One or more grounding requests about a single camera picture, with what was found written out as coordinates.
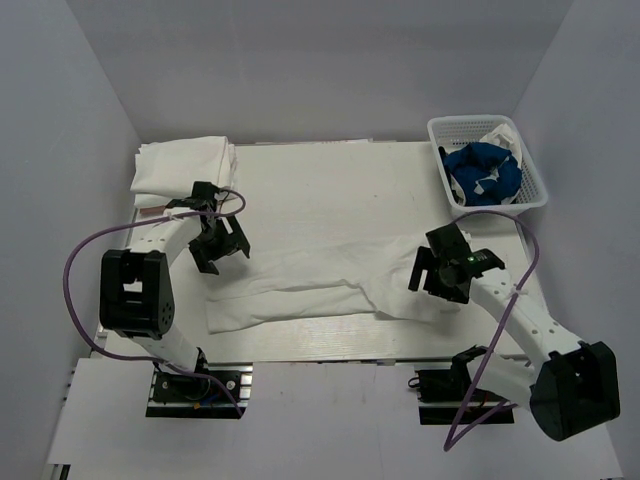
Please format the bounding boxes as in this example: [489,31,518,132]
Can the white plastic laundry basket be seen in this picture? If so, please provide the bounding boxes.
[427,114,548,217]

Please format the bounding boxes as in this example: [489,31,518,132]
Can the white t-shirt green trim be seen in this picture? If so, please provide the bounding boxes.
[479,123,523,167]

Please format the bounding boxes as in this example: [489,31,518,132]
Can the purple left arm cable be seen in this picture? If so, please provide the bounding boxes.
[62,188,247,419]

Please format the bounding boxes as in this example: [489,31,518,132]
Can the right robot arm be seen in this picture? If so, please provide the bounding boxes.
[409,224,620,441]

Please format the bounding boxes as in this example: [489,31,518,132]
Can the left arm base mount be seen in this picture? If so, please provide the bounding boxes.
[145,364,253,420]

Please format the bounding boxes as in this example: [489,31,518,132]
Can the white t-shirt black print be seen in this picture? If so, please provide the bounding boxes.
[205,234,460,334]

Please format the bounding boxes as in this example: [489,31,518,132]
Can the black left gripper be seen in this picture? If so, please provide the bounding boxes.
[189,213,250,275]

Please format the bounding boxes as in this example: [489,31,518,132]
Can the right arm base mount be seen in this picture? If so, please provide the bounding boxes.
[407,369,502,426]

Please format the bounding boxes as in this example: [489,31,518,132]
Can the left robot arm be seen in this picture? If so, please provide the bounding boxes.
[100,181,250,399]

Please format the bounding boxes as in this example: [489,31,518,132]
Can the folded pink t-shirt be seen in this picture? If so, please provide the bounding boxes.
[138,205,166,217]

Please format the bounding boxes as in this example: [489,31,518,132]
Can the folded white t-shirt stack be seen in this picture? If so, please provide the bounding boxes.
[130,136,237,209]

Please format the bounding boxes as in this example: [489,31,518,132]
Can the blue Mickey Mouse t-shirt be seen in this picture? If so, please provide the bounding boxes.
[439,142,523,207]

